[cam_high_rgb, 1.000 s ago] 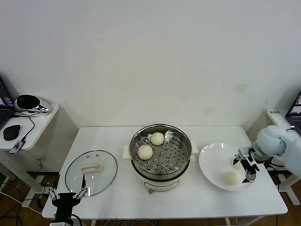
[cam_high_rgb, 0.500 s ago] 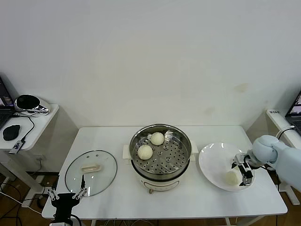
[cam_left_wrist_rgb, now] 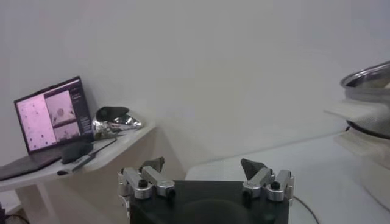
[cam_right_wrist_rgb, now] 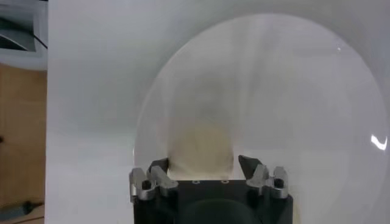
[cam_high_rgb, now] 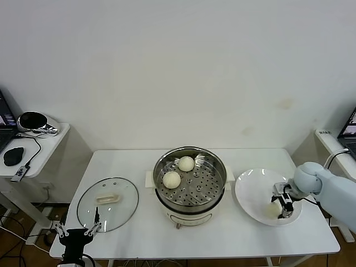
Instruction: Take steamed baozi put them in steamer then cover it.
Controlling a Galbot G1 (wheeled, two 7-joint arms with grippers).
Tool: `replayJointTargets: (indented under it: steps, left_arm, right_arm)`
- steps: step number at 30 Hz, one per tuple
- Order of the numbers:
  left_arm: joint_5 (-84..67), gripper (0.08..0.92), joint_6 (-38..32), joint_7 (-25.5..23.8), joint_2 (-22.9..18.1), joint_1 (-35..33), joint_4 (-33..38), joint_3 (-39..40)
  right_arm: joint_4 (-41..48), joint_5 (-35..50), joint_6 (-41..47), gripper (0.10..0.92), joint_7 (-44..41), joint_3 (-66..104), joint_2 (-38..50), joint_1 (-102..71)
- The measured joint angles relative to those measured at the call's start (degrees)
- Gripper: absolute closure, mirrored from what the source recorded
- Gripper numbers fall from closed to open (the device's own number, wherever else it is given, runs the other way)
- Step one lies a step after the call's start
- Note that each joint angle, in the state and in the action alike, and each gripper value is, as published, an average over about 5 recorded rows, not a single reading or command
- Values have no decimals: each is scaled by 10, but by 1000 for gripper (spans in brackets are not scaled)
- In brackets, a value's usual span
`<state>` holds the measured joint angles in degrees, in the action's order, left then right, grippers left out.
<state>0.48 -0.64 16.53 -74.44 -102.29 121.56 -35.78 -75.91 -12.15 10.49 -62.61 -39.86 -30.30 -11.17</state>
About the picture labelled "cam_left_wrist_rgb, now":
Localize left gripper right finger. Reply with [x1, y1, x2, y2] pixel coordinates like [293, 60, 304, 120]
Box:
[239, 158, 296, 203]

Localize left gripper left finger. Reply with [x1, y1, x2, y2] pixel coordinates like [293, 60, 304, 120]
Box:
[118, 156, 177, 201]

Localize white side table with mouse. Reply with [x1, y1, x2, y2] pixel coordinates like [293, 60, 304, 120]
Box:
[0, 123, 186, 224]

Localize black laptop with pink screen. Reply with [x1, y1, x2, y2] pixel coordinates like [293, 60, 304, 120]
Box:
[0, 75, 94, 182]

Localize grey usb hub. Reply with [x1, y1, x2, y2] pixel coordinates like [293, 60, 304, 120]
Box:
[56, 153, 98, 177]

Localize shiny chrome rounded device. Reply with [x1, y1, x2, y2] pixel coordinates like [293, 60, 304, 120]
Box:
[91, 105, 144, 141]

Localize stainless steel steamer basket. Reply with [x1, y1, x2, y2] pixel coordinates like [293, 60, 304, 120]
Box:
[324, 60, 390, 141]

